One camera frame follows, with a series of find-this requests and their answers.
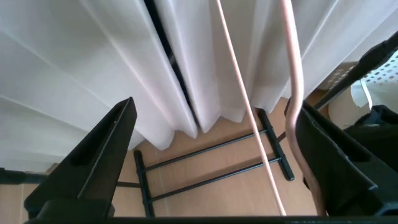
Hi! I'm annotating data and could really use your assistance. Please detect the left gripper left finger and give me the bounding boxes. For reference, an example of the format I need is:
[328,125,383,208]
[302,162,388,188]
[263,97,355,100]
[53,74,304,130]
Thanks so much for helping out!
[24,96,138,220]

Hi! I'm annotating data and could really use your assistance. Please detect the black shorts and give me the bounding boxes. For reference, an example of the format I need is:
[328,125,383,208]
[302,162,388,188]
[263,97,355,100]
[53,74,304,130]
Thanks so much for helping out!
[343,105,398,172]

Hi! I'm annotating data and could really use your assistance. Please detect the white laundry basket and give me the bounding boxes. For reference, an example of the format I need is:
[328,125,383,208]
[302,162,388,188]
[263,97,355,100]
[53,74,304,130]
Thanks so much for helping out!
[317,51,398,131]

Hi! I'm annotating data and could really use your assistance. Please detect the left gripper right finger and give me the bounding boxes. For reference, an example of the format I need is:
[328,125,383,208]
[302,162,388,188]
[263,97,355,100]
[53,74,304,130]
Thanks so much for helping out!
[294,101,398,217]

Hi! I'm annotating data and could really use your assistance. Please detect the pink clothes hanger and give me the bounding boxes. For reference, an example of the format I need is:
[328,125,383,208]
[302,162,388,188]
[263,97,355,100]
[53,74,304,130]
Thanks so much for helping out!
[215,0,329,217]

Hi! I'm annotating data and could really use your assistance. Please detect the black clothes rack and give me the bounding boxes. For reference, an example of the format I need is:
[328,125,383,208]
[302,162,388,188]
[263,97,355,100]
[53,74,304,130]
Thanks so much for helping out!
[0,30,398,218]

